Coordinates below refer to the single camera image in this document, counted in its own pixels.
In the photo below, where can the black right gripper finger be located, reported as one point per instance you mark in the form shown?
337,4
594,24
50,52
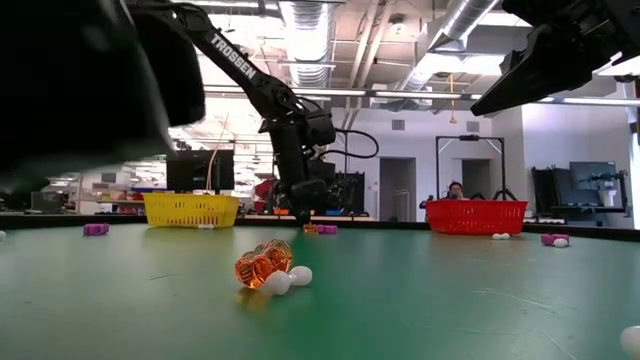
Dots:
545,70

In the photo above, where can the person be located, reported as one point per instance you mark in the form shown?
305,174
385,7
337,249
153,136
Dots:
455,190

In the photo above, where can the slim silver ventilation duct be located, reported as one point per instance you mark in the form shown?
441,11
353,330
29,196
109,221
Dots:
450,30

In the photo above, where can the black desk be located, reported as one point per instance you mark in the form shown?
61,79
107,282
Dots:
595,209

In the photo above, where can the small orange bin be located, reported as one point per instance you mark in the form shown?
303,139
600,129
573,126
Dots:
280,212

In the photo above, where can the grey door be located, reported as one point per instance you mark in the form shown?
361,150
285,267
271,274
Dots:
397,190
475,172

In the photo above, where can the dark desk monitor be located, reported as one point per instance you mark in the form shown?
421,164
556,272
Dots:
593,175

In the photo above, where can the yellow plastic basket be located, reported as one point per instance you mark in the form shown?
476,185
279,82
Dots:
190,211

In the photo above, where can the black background robot arm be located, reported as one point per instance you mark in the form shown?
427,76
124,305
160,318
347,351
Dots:
505,194

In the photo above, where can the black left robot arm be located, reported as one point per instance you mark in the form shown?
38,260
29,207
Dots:
75,75

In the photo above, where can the long LED light bar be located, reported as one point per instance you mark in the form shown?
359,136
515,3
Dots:
410,94

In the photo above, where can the pink plastic skeleton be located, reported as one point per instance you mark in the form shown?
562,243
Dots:
327,229
96,229
548,237

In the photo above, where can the small blue bin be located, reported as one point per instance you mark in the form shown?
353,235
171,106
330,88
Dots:
333,212

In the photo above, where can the red plastic basket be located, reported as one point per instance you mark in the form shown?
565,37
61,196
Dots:
477,217

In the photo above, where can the green table mat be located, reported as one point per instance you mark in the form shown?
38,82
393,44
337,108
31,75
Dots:
150,300

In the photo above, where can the black computer monitor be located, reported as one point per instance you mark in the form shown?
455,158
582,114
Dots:
200,170

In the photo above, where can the black gantry frame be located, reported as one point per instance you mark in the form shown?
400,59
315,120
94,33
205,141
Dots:
470,137

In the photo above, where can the orange plastic pumpkin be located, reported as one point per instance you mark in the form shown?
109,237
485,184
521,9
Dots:
277,255
310,228
252,272

